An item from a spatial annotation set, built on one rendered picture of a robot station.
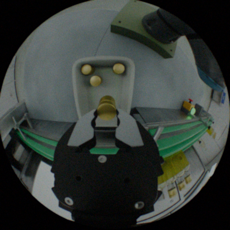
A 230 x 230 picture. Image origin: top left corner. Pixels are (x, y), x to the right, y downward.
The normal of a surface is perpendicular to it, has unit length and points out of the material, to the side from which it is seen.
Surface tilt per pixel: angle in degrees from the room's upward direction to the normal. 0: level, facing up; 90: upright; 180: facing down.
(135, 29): 4
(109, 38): 0
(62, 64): 0
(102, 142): 90
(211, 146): 90
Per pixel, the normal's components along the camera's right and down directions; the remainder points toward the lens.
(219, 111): -1.00, -0.01
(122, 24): 0.03, 0.56
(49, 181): 0.04, -0.87
